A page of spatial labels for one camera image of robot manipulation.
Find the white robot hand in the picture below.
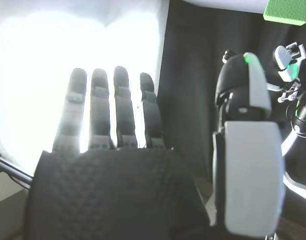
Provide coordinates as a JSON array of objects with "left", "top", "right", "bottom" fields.
[{"left": 24, "top": 51, "right": 286, "bottom": 240}]

